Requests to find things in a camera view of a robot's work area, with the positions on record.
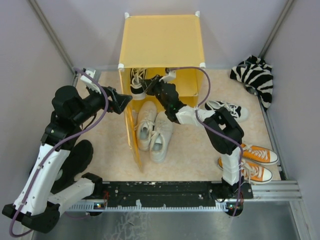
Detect zebra striped cloth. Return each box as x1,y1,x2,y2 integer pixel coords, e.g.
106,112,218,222
229,55,274,111

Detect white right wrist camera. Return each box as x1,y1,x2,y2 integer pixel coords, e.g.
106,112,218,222
160,68,177,83

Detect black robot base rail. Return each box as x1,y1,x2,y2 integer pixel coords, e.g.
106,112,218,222
74,179,253,217

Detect black white sneaker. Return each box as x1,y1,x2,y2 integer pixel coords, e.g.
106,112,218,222
204,100,249,123
130,68,147,101

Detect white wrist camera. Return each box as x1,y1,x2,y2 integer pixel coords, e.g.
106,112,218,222
80,68,101,94
160,68,177,83

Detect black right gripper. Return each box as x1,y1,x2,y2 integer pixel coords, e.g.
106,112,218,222
139,75,169,111

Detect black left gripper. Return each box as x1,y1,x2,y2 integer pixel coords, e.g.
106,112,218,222
72,82,133,125

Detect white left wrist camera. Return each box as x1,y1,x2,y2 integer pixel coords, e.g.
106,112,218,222
80,68,101,94

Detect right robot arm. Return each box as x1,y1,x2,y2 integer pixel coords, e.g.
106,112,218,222
141,75,244,199

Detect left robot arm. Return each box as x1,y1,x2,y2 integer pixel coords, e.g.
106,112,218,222
2,85,132,233

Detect orange sneaker near one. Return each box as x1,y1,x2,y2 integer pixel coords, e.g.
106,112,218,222
217,157,273,186

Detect yellow plastic shoe cabinet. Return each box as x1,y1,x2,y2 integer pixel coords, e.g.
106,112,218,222
116,11,207,115

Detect orange sneaker one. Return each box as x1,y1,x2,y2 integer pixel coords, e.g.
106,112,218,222
217,157,273,186
241,143,279,166

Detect white sneaker one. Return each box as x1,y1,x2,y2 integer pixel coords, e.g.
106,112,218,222
135,101,157,151
149,111,174,163

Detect orange sneaker far one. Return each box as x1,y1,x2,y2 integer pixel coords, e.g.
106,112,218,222
241,143,279,166

